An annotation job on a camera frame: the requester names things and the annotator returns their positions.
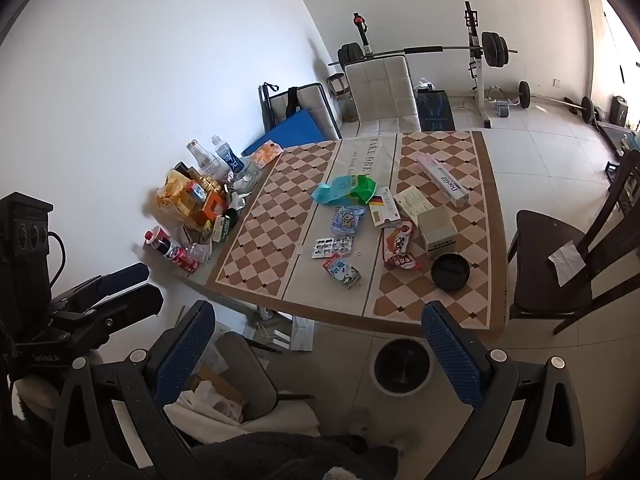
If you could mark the grey shell chair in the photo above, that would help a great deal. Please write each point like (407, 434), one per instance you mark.
(250, 365)

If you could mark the grey folding bed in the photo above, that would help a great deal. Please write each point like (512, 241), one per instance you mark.
(312, 97)

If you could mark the orange white packet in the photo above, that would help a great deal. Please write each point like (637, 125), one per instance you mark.
(265, 152)

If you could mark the long pink white box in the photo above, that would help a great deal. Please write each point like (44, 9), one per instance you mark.
(445, 180)

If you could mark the white tissue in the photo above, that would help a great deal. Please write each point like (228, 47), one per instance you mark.
(567, 260)

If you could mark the red white bottle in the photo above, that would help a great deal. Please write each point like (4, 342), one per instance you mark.
(160, 242)

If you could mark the dark wooden chair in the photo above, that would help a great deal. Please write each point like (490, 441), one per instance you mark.
(550, 240)

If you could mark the white box with striped flag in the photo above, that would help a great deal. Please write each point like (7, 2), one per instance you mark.
(384, 207)

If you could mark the red white snack packet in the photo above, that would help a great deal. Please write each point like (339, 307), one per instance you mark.
(400, 250)

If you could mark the blue green plastic wrapper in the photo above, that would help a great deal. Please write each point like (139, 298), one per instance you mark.
(332, 190)

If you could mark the white squat rack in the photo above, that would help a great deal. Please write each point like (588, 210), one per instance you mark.
(477, 80)

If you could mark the clear plastic bottle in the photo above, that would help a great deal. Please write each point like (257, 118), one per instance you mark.
(199, 155)

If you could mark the orange box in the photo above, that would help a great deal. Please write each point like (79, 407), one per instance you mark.
(212, 206)

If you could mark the blue mat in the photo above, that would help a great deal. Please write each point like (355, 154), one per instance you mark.
(295, 132)

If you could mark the white cloth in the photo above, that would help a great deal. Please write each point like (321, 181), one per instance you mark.
(210, 410)

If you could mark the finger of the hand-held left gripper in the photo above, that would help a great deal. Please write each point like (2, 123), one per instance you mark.
(137, 304)
(125, 276)

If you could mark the green white carton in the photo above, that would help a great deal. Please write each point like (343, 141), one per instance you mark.
(222, 227)

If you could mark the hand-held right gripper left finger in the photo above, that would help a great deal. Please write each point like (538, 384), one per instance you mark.
(187, 345)

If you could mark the cream packet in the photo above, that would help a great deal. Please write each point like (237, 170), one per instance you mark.
(412, 202)

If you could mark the checkered tablecloth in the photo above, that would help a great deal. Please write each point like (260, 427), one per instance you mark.
(280, 220)

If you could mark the yellow snack bag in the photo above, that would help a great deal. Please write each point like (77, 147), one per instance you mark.
(172, 192)

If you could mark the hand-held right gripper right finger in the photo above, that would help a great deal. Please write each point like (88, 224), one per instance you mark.
(455, 355)

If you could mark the small beige box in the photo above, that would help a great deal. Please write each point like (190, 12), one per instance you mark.
(436, 225)

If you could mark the red black stick vacuum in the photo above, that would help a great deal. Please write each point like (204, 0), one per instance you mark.
(360, 30)

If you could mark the blue label water bottle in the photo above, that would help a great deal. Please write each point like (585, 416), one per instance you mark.
(227, 157)

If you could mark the silver blister pack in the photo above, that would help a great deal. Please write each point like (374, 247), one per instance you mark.
(332, 247)

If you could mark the blue cartoon snack packet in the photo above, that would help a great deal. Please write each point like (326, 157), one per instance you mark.
(347, 220)

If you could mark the white padded chair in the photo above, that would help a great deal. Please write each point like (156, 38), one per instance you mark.
(382, 85)

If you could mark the black printed floor mat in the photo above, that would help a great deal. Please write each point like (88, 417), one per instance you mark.
(435, 110)

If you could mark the black round bowl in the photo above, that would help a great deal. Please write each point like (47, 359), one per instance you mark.
(450, 272)

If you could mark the round trash bin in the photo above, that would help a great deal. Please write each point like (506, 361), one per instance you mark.
(400, 367)

